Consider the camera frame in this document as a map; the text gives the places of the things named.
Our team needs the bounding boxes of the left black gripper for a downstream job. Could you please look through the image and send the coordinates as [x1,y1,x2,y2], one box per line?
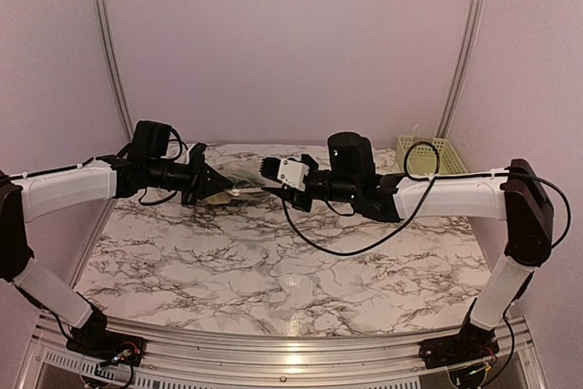
[147,150,233,206]

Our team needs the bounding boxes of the clear zip top bag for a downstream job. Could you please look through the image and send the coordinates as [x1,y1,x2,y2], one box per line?
[204,161,269,206]

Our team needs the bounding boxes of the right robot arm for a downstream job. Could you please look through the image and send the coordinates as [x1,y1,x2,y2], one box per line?
[260,132,554,369]

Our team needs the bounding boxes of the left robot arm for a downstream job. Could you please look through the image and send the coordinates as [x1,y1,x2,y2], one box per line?
[1,120,233,366]

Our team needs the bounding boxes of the pale green plastic basket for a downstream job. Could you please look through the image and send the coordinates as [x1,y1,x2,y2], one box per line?
[395,136,467,175]

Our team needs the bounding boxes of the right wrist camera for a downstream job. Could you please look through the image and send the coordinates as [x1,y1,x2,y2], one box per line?
[278,159,310,192]

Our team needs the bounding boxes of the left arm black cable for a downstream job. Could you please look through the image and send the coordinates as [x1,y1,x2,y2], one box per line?
[136,127,192,208]

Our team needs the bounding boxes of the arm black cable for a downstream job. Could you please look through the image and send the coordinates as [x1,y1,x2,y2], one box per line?
[281,139,572,257]
[136,127,192,208]

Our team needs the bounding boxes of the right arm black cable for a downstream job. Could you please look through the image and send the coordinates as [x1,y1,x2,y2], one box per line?
[281,139,572,257]

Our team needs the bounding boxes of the front aluminium rail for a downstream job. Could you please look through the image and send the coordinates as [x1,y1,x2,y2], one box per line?
[15,314,548,388]

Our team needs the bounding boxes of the left aluminium frame post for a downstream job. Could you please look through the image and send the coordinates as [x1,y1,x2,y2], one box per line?
[93,0,133,140]

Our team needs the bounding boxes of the aluminium frame post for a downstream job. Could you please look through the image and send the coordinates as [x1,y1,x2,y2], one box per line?
[435,0,485,138]
[93,0,133,140]

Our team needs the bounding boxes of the right aluminium frame post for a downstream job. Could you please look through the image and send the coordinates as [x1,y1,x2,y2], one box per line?
[435,0,485,138]

